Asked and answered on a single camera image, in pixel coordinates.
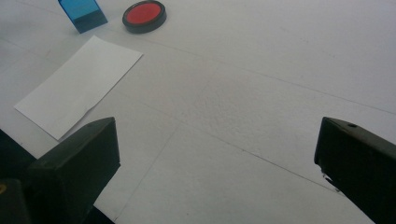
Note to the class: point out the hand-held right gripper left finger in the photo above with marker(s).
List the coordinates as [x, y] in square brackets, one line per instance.
[77, 168]

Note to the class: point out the round black red ink pad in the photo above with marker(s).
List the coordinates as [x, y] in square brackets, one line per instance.
[144, 15]

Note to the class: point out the blue transparent stamp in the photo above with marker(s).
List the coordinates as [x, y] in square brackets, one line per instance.
[83, 14]

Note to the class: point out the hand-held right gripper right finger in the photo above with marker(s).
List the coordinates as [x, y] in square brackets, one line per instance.
[358, 161]

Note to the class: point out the white paper sheet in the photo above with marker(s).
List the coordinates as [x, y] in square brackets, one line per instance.
[77, 84]

